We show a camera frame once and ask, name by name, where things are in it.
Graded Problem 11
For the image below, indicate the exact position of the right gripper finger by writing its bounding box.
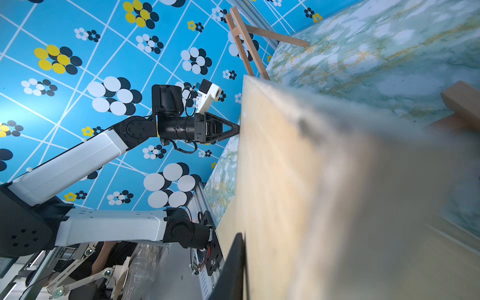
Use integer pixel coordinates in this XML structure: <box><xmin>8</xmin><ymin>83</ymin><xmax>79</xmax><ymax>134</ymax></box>
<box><xmin>208</xmin><ymin>232</ymin><xmax>246</xmax><ymax>300</ymax></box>

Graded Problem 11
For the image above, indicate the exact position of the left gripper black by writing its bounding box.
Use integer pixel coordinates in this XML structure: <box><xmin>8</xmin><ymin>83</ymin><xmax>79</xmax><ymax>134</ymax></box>
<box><xmin>194</xmin><ymin>112</ymin><xmax>240</xmax><ymax>144</ymax></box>

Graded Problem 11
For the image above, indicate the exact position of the wooden easel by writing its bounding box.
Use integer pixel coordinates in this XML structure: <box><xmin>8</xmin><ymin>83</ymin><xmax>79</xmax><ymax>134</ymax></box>
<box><xmin>427</xmin><ymin>81</ymin><xmax>480</xmax><ymax>133</ymax></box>
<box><xmin>225</xmin><ymin>6</ymin><xmax>310</xmax><ymax>80</ymax></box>

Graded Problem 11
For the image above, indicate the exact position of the plywood board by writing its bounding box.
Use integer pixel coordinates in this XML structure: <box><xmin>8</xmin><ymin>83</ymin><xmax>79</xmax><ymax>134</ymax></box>
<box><xmin>217</xmin><ymin>76</ymin><xmax>480</xmax><ymax>300</ymax></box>

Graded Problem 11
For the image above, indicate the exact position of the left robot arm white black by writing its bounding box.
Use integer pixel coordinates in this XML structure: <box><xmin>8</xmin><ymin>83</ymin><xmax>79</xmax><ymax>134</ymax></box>
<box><xmin>1</xmin><ymin>80</ymin><xmax>240</xmax><ymax>258</ymax></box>

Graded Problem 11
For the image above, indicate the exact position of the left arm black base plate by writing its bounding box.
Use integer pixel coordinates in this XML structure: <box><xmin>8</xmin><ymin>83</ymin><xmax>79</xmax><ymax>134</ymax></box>
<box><xmin>192</xmin><ymin>222</ymin><xmax>223</xmax><ymax>276</ymax></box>

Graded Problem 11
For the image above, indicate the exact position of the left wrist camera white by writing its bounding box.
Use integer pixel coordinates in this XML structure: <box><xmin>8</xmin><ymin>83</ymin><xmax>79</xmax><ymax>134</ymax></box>
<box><xmin>195</xmin><ymin>79</ymin><xmax>223</xmax><ymax>115</ymax></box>

